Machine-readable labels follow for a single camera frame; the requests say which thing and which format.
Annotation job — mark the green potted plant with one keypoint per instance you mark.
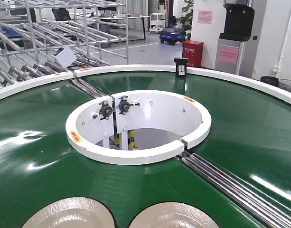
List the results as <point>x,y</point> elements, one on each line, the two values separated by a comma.
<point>186,20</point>

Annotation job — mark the metal roller rack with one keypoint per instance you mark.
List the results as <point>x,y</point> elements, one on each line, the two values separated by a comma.
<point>32,30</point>

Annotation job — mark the black wall-mounted case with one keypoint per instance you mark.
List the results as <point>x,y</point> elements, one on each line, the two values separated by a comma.
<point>238,22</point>

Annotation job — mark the blue mobile robot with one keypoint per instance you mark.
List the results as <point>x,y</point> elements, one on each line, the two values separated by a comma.
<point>171,35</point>

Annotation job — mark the white control box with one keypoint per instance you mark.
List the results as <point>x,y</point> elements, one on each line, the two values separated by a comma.
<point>64,56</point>

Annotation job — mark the black sensor box on rim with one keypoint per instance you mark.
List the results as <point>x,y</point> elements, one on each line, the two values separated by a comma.
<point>181,66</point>

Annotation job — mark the cream black-rimmed plate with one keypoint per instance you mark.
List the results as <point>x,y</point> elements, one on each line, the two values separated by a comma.
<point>73,212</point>
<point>172,215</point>

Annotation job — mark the red fire cabinet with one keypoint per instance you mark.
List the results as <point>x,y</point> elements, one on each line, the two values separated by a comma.
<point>193,51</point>

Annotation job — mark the steel conveyor rollers front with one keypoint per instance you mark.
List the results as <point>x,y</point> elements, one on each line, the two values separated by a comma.
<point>254,204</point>

